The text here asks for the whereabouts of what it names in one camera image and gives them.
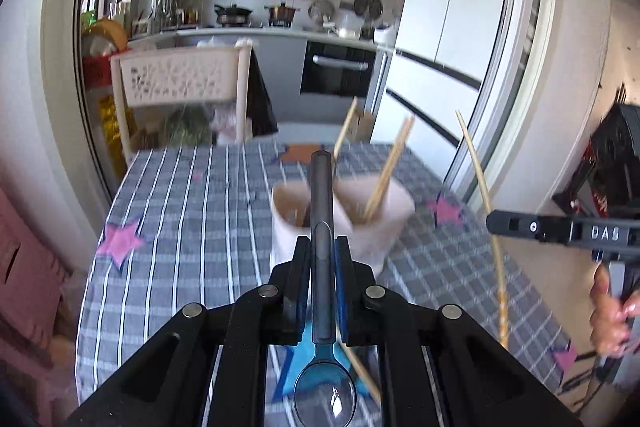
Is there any plain bamboo chopstick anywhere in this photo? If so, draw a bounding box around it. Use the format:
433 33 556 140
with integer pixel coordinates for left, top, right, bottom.
362 117 411 223
344 346 383 404
367 116 416 221

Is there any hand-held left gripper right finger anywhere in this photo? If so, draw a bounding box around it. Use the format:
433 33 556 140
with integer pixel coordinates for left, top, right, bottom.
335 234 583 427

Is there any white refrigerator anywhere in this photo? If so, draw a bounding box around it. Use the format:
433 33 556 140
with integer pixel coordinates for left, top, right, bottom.
369 0 528 170

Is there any pink plastic utensil holder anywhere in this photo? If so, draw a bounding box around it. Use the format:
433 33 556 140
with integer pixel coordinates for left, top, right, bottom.
270 177 416 276

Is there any bag of green vegetables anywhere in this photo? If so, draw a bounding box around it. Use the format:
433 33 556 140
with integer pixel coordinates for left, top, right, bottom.
159 106 217 146

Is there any gold tinsel decoration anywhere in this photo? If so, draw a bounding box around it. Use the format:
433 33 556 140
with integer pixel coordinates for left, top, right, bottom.
97 94 129 154

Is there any round metal steamer rack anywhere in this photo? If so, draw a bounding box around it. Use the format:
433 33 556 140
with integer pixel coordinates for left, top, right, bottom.
307 0 336 21

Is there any white plastic container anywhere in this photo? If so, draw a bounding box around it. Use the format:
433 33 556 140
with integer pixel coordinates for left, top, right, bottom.
337 9 364 39

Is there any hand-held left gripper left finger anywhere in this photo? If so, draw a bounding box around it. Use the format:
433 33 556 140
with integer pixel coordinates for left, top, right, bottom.
65 234 313 427

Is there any yellow patterned bamboo chopstick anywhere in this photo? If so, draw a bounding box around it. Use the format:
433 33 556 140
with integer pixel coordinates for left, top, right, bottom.
455 109 511 351

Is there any red plastic basket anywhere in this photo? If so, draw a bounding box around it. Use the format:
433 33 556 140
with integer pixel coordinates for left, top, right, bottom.
82 54 114 88

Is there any brown cardboard box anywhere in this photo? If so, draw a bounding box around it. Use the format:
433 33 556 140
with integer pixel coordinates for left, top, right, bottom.
350 109 377 144

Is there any stack of pink plastic stools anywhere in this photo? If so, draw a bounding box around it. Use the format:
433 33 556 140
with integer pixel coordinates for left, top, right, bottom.
0 189 68 360

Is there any person's right hand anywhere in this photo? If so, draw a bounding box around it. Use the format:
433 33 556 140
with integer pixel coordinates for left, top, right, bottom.
589 264 640 356

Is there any black metal rack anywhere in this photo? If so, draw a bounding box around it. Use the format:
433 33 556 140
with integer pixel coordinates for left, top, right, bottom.
551 101 640 229

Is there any golden cooking pot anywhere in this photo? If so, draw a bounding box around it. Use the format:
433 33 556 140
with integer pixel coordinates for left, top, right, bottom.
264 2 301 28

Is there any white plastic basket rack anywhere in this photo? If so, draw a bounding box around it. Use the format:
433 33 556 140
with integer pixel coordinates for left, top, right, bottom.
110 43 254 158

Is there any grey checked tablecloth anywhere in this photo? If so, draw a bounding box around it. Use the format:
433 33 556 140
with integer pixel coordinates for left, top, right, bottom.
75 142 579 427

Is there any black built-in oven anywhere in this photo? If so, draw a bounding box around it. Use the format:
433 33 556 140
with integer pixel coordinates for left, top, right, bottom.
300 41 379 98

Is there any yellow round basin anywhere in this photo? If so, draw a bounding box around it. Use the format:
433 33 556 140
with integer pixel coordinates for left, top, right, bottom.
82 18 129 56

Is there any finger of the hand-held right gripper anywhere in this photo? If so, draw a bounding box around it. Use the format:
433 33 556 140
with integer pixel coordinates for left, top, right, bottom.
485 208 576 248

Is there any black wok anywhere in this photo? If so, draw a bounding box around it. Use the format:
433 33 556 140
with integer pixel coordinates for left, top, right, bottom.
214 3 254 28

